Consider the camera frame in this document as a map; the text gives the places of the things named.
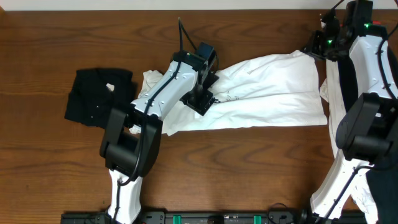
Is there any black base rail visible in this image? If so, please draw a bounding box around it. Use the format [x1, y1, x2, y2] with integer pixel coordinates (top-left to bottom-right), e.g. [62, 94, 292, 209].
[60, 206, 322, 224]

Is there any white garment under pile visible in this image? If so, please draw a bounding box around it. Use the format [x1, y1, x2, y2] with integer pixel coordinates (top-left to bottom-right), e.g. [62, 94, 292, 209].
[320, 60, 379, 223]

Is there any black garment with red trim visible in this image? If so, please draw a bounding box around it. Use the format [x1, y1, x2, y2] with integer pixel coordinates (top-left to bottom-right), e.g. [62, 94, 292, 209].
[338, 23, 397, 223]

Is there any folded black shirt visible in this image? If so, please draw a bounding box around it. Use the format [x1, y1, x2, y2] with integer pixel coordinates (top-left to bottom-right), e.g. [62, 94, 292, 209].
[65, 68, 137, 129]

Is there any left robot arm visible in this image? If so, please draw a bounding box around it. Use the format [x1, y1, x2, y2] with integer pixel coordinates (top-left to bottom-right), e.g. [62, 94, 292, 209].
[99, 49, 219, 223]

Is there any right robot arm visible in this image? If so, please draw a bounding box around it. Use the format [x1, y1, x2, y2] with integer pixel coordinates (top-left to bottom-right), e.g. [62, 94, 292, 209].
[298, 1, 397, 223]

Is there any white robot-print t-shirt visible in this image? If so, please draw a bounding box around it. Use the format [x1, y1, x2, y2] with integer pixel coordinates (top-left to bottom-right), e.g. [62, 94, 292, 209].
[131, 50, 327, 136]

